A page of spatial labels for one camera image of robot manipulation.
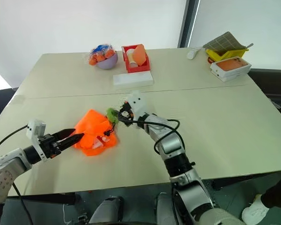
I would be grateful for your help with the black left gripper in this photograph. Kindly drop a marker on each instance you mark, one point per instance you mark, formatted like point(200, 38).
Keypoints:
point(48, 144)

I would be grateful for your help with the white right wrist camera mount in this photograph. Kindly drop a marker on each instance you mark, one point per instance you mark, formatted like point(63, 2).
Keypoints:
point(137, 103)

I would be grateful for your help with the dark trouser leg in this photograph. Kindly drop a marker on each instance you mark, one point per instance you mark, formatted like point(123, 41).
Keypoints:
point(277, 192)

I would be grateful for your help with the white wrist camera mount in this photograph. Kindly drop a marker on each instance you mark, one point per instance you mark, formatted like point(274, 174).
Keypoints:
point(34, 129)
point(137, 103)

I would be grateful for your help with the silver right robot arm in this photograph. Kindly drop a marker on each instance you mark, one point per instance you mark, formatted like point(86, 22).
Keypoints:
point(175, 154)

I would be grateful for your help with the red plastic bin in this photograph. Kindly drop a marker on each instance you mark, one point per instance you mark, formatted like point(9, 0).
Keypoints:
point(135, 58)

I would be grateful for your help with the dark window frame post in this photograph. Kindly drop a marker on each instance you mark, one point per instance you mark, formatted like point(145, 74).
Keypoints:
point(189, 23)

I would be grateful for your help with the yellow plastic bin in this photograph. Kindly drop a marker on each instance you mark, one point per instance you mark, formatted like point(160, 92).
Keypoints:
point(224, 54)

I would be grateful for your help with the grey robot leg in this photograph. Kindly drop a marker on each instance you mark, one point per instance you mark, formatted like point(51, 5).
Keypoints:
point(105, 211)

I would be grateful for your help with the white paper cup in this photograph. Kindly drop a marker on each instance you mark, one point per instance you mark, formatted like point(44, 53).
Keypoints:
point(131, 57)

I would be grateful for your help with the purple bowl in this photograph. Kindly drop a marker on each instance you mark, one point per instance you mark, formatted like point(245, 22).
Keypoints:
point(107, 62)

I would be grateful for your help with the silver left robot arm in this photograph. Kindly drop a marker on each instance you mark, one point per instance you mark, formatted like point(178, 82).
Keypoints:
point(7, 166)

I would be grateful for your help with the white flat box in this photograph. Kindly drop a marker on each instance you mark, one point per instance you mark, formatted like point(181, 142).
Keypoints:
point(133, 79)

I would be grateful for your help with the brown checkered cloth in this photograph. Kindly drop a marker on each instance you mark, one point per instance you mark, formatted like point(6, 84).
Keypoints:
point(223, 42)

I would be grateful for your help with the clear bag of orange items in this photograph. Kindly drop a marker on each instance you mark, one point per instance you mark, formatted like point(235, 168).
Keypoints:
point(100, 54)

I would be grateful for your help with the white shoe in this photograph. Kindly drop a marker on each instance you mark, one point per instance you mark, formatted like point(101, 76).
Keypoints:
point(255, 208)

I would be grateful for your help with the orange carrot-shaped pouch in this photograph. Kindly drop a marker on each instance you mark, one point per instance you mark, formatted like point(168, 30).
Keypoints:
point(94, 133)

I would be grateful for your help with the white phone box orange print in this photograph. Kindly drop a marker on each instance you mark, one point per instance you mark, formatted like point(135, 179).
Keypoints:
point(230, 68)

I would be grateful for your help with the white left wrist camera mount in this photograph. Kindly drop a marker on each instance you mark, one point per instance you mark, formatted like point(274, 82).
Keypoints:
point(34, 129)

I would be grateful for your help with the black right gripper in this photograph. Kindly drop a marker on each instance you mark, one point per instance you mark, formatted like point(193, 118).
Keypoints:
point(127, 113)

